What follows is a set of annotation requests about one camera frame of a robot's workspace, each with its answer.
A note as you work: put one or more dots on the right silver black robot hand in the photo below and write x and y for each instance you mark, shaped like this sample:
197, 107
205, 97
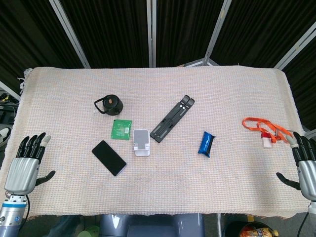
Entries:
307, 172

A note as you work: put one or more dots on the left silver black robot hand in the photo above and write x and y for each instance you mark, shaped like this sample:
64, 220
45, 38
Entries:
22, 172

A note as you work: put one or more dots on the black smartphone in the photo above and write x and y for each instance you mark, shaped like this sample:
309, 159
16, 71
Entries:
108, 158

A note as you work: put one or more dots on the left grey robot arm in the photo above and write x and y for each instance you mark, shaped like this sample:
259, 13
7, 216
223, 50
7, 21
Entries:
10, 217

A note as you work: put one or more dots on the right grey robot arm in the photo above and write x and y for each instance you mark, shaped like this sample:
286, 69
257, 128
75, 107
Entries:
313, 207

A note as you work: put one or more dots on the orange snack bag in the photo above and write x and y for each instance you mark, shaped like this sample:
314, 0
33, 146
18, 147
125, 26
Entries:
256, 232

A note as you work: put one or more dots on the white phone stand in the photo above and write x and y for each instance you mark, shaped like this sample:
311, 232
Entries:
142, 138

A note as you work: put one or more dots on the black folding laptop stand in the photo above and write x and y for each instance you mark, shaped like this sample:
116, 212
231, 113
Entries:
170, 118

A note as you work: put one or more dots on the white shoe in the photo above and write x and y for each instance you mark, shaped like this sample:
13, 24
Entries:
4, 134

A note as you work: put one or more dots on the clear badge holder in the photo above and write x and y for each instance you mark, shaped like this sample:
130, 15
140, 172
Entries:
282, 135

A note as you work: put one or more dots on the red white small tag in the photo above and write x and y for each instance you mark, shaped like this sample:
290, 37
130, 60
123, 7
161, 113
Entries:
266, 143

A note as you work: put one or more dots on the green round object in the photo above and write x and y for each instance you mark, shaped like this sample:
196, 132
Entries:
90, 232

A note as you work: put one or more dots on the metal table leg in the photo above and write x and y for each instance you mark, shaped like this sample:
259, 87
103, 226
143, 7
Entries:
219, 225

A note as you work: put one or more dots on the blue snack packet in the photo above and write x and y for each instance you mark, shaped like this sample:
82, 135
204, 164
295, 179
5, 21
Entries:
206, 144

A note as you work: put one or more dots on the green circuit board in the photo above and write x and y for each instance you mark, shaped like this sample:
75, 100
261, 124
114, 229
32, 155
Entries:
119, 129

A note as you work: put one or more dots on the black round lid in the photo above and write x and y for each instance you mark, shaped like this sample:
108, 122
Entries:
113, 105

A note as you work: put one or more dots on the beige woven tablecloth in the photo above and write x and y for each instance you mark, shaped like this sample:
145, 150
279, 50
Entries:
172, 185

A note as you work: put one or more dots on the black pleated partition panel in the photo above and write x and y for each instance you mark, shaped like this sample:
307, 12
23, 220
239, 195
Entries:
24, 37
111, 32
261, 32
182, 29

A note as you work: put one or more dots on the grey blue robot torso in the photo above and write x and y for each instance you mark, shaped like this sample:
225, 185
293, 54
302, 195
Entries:
148, 227

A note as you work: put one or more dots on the grey metal partition post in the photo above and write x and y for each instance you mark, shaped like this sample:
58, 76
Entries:
217, 32
151, 32
70, 32
296, 45

